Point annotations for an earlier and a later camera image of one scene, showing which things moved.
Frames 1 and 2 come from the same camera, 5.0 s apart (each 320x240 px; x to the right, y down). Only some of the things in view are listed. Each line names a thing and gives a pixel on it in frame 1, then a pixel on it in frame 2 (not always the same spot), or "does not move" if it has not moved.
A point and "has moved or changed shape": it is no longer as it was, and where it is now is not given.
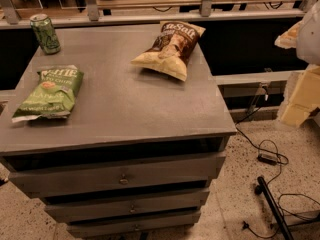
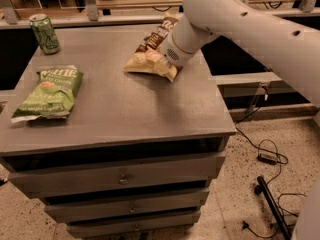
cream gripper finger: x=288 y=40 to x=168 y=69
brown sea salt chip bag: x=172 y=48 has moved or changed shape
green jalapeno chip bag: x=53 y=95 does not move
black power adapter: x=268 y=159 does not move
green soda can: x=46 y=33 does not move
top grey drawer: x=54 y=181 does not move
